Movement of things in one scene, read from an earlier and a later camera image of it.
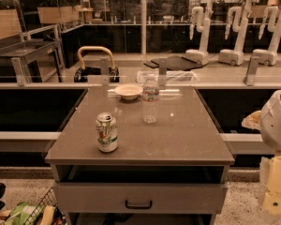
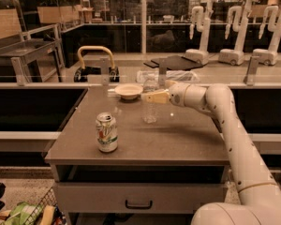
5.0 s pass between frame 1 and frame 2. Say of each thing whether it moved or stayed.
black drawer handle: stayed
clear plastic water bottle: stayed
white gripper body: moved
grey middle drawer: stayed
